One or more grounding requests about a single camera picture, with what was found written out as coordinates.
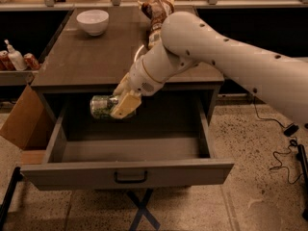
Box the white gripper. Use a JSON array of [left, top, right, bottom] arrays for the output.
[[111, 59, 163, 119]]

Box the green crushed soda can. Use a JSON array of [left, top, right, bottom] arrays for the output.
[[90, 95, 120, 119]]

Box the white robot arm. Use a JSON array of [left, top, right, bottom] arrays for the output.
[[111, 12, 308, 126]]

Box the open grey top drawer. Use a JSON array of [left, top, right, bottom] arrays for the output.
[[21, 93, 234, 191]]

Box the red soda can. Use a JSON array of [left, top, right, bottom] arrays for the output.
[[24, 53, 40, 70]]

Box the red can at edge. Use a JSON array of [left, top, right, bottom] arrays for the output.
[[0, 50, 15, 71]]

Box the grey cabinet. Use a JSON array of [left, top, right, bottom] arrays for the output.
[[31, 7, 223, 123]]

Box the white ceramic bowl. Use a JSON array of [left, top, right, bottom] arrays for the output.
[[76, 10, 109, 36]]

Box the brown chip bag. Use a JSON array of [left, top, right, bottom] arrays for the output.
[[139, 0, 175, 49]]

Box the cardboard box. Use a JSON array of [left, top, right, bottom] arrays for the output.
[[0, 86, 54, 150]]

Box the white pump bottle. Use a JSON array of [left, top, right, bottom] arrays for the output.
[[5, 39, 27, 71]]

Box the black pole right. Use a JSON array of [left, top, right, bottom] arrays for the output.
[[296, 144, 308, 221]]

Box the black drawer handle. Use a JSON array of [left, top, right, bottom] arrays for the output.
[[114, 171, 148, 184]]

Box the black power adapter with cable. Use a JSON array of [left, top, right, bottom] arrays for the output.
[[253, 98, 303, 185]]

